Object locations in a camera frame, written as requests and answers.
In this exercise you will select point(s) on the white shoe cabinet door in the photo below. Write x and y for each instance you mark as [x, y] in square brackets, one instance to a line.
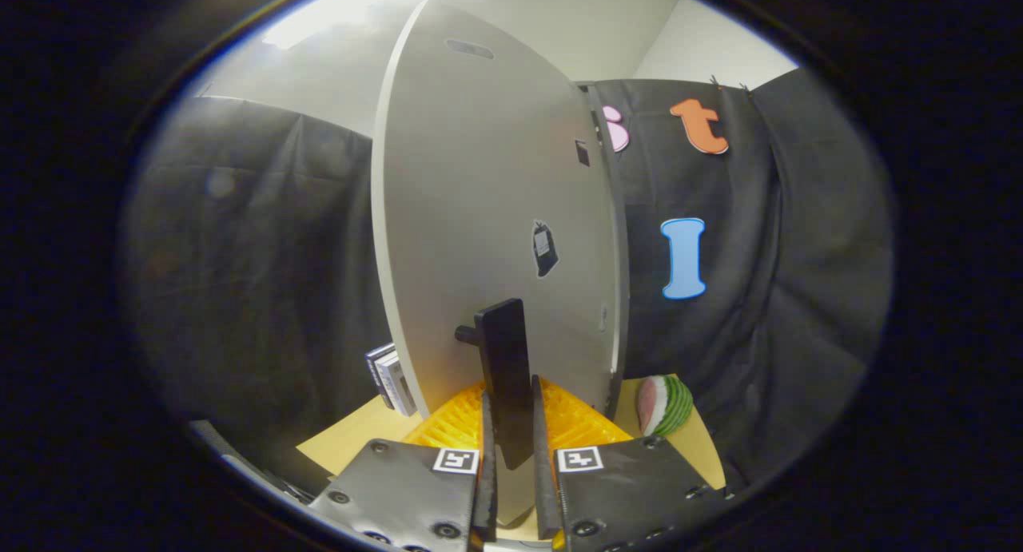
[463, 176]

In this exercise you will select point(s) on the grey cover book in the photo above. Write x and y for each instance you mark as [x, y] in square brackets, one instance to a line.
[400, 388]

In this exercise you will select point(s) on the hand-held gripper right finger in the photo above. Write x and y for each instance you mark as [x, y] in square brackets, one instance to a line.
[543, 488]

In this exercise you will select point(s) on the watermelon slice toy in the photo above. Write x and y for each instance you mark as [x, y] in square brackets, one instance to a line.
[667, 404]

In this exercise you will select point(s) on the black backdrop cloth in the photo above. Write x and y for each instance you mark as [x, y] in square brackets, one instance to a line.
[240, 256]

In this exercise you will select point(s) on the grey shoe cabinet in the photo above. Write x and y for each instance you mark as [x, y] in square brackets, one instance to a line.
[622, 240]

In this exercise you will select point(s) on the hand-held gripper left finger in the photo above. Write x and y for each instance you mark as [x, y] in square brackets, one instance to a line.
[487, 488]

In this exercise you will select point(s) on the dark blue spine book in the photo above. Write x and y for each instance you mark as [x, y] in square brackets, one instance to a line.
[377, 372]

